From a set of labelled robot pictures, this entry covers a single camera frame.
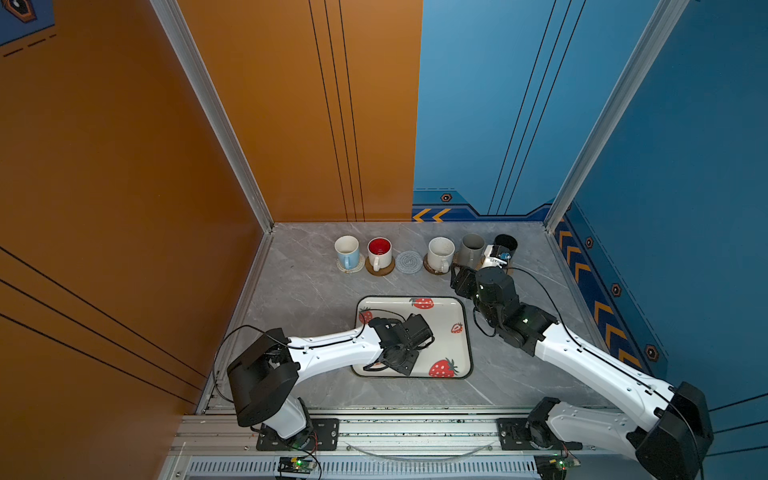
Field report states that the green circuit board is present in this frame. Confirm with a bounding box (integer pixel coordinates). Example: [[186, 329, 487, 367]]
[[276, 456, 320, 479], [534, 456, 581, 480]]

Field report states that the left green circuit board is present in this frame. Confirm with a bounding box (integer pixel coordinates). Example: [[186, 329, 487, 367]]
[[276, 456, 320, 479]]

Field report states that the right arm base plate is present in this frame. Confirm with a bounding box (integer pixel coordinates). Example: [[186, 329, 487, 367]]
[[496, 418, 584, 451]]

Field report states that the aluminium front rail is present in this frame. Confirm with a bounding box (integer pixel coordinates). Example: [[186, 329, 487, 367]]
[[169, 402, 640, 459]]

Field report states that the left aluminium corner post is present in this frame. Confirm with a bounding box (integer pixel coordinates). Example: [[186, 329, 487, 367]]
[[150, 0, 274, 234]]

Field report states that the blue grey woven coaster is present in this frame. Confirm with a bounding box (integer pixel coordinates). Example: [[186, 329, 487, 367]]
[[395, 250, 423, 275]]

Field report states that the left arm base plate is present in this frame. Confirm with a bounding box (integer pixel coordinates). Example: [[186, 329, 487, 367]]
[[256, 417, 339, 452]]

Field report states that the dark brown worn coaster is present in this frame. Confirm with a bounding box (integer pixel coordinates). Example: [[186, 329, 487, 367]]
[[423, 254, 452, 276]]

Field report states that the right green circuit board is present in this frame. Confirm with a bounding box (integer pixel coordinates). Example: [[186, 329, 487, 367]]
[[534, 456, 581, 480]]

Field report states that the aluminium corner post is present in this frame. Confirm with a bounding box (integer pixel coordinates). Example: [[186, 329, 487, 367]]
[[150, 0, 274, 234], [544, 0, 689, 234]]

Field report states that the grey mug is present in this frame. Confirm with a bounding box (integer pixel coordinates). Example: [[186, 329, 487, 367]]
[[456, 233, 486, 270]]

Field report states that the black mug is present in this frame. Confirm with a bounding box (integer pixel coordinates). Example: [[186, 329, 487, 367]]
[[494, 234, 518, 254]]

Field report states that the right aluminium corner post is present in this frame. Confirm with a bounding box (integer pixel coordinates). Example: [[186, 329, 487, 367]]
[[544, 0, 689, 234]]

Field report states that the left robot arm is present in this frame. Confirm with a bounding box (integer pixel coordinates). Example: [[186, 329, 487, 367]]
[[226, 314, 435, 449]]

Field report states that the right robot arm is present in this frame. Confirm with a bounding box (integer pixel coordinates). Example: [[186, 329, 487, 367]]
[[450, 265, 714, 479]]

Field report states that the red interior white mug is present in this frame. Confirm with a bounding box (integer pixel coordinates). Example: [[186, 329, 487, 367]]
[[368, 237, 392, 270]]

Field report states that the white strawberry serving tray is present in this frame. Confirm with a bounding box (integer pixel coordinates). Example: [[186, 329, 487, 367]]
[[357, 296, 473, 379]]

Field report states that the light blue mug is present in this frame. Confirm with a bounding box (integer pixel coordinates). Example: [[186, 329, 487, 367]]
[[334, 235, 360, 269]]

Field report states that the light brown wooden coaster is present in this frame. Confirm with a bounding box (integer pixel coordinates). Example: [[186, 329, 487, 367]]
[[365, 257, 395, 277]]

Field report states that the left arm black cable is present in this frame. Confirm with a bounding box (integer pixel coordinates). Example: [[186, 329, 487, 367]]
[[212, 308, 409, 404]]

